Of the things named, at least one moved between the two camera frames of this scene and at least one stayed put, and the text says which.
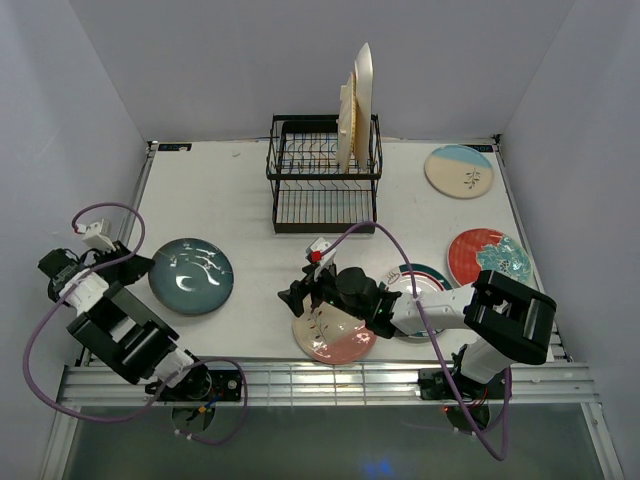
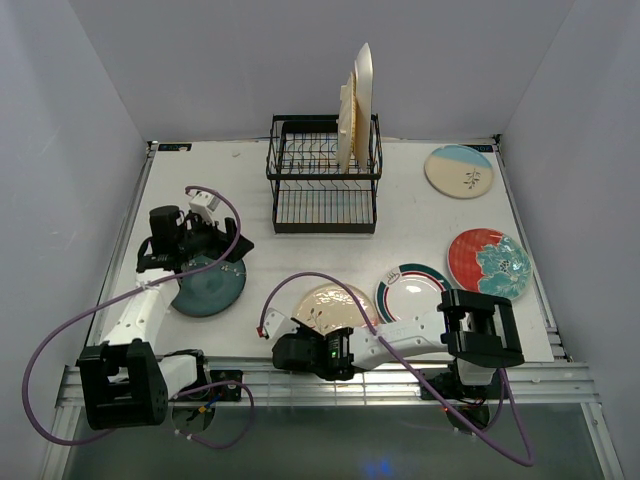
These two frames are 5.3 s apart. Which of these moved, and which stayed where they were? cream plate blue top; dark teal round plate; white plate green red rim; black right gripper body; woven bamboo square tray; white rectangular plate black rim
Moved: dark teal round plate; black right gripper body
Stayed: cream plate blue top; white rectangular plate black rim; woven bamboo square tray; white plate green red rim
